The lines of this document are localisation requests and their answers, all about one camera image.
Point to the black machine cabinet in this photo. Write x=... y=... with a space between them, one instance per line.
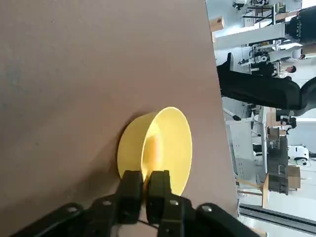
x=277 y=160

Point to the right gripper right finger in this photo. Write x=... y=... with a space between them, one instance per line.
x=159 y=197

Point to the white perforated metal cabinet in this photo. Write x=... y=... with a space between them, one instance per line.
x=243 y=153

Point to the black office chair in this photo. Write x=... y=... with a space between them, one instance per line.
x=259 y=91

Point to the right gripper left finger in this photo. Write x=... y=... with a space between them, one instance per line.
x=129 y=197

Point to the cardboard box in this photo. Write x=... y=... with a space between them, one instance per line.
x=293 y=177
x=217 y=23

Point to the yellow plastic bowl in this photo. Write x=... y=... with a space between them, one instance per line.
x=172 y=138

